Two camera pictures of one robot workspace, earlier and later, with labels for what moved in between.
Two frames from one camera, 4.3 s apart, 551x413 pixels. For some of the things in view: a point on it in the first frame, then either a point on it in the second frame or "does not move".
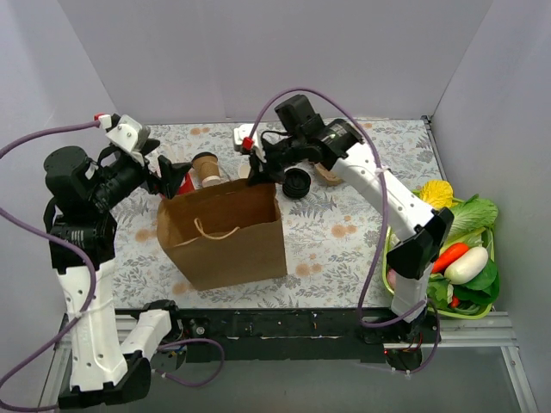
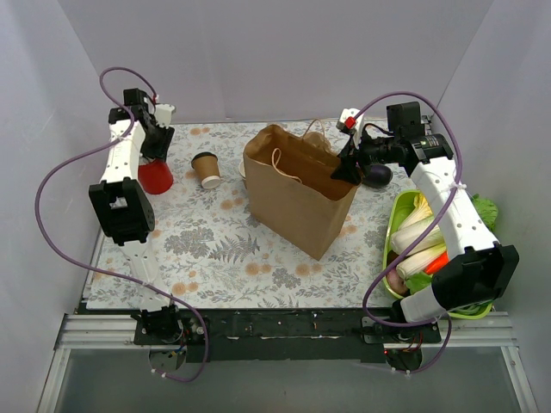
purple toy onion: x=392 y=277 does not move
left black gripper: x=163 y=175 → x=159 y=140
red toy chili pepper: x=448 y=256 does not move
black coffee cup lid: x=205 y=153 does not move
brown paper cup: x=207 y=169 does not move
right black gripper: x=262 y=162 → x=355 y=154
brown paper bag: x=224 y=234 → x=291 y=190
